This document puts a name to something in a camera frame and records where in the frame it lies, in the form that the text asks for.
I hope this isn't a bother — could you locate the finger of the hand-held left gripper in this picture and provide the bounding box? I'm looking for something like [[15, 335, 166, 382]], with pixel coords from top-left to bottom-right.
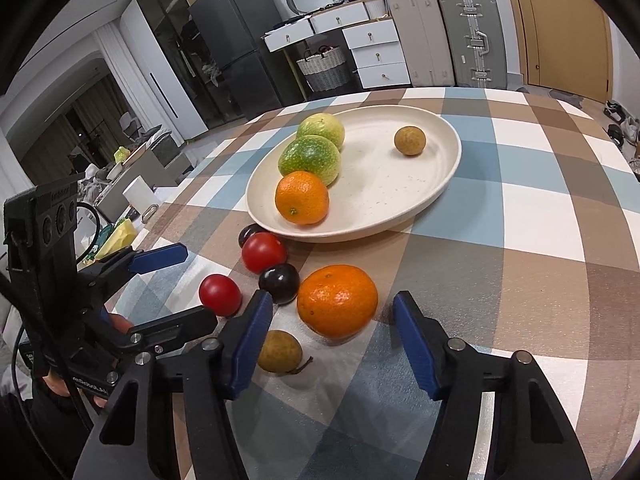
[[117, 306, 220, 358], [75, 243, 189, 311]]

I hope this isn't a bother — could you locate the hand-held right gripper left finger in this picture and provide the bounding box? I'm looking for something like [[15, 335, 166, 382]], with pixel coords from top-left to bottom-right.
[[86, 289, 275, 480]]

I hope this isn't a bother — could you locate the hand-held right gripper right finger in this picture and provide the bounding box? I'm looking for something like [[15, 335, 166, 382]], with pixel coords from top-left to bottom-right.
[[391, 290, 594, 480]]

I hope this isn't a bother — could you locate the brown longan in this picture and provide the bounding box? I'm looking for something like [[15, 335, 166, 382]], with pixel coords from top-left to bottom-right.
[[393, 126, 427, 157], [257, 329, 314, 375]]

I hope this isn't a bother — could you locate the red cherry tomato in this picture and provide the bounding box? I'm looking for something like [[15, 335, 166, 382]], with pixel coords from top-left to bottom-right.
[[242, 232, 288, 273], [198, 273, 243, 317]]

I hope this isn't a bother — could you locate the dark purple grape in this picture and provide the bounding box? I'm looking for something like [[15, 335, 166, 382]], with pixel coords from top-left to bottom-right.
[[237, 223, 266, 249], [258, 263, 301, 306]]

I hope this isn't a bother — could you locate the orange tangerine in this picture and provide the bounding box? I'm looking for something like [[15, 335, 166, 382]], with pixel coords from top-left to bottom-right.
[[296, 264, 379, 339], [275, 171, 330, 226]]

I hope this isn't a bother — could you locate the cream round plate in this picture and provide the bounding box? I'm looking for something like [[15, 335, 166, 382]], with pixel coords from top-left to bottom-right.
[[245, 105, 462, 244]]

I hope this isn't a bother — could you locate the yellow green guava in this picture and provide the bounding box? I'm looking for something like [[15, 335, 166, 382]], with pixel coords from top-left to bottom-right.
[[296, 113, 346, 153], [278, 135, 342, 187]]

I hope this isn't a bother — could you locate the person's left hand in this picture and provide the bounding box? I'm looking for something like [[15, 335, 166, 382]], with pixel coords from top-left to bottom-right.
[[40, 312, 133, 409]]

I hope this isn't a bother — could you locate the yellow object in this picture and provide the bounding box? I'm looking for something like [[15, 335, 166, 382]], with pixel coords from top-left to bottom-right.
[[95, 220, 138, 261]]

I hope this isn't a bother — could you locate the grey side cabinet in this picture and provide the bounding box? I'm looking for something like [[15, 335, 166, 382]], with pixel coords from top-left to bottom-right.
[[95, 135, 193, 226]]

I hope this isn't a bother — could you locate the black refrigerator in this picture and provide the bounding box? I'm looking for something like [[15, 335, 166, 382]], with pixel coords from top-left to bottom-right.
[[187, 0, 306, 121]]

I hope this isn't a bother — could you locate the wicker laundry basket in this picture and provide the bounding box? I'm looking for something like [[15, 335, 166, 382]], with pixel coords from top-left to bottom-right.
[[296, 45, 353, 93]]

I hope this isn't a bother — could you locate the white desk with drawers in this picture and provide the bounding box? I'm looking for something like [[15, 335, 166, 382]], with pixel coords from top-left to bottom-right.
[[262, 0, 413, 92]]

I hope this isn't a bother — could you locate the beige suitcase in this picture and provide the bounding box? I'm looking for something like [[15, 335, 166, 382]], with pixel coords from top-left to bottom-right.
[[385, 0, 457, 88]]

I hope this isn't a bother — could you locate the silver suitcase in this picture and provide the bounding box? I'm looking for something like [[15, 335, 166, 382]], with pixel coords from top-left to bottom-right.
[[438, 0, 510, 88]]

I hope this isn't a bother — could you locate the wooden door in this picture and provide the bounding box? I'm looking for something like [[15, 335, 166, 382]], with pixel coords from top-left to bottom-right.
[[500, 0, 613, 103]]

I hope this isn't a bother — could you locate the black cable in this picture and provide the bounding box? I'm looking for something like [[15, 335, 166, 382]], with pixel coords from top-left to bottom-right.
[[10, 202, 103, 411]]

